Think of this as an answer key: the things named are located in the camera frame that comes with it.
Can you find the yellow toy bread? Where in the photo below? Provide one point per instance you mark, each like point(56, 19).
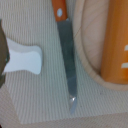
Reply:
point(114, 67)

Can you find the woven grey placemat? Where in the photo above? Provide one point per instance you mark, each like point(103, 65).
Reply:
point(41, 101)

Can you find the wooden handled knife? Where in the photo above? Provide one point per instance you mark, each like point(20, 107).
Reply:
point(65, 31)

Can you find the beige round plate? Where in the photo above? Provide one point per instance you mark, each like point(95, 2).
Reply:
point(89, 26)

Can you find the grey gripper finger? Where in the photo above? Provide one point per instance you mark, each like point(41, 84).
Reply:
point(4, 54)

